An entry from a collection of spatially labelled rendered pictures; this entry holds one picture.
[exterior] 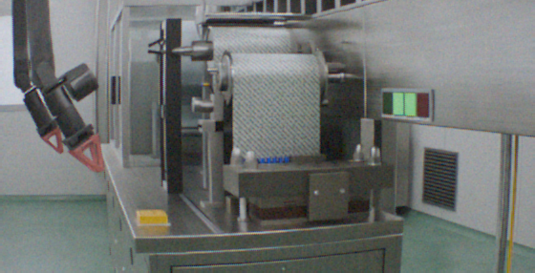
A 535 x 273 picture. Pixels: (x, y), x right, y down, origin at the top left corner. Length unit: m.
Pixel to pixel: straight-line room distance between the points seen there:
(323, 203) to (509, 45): 0.66
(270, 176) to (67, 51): 5.83
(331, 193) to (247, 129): 0.30
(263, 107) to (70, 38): 5.64
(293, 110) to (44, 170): 5.72
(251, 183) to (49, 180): 5.87
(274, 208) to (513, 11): 0.77
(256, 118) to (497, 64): 0.76
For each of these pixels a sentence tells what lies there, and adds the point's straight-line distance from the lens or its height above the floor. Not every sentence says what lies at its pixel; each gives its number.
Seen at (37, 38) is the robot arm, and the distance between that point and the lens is 1.40.
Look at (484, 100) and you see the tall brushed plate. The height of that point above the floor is 1.20.
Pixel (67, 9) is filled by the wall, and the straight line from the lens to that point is 7.28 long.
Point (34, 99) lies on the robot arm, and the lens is 1.91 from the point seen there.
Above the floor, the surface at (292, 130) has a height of 1.11.
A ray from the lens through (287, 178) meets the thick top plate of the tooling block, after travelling 1.55.
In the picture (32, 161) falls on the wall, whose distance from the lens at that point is 7.29.
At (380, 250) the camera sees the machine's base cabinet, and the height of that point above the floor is 0.82.
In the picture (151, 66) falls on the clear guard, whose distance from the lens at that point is 2.71.
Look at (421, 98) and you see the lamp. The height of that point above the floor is 1.20.
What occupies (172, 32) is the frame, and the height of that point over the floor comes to 1.39.
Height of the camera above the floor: 1.22
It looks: 3 degrees down
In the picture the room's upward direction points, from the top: straight up
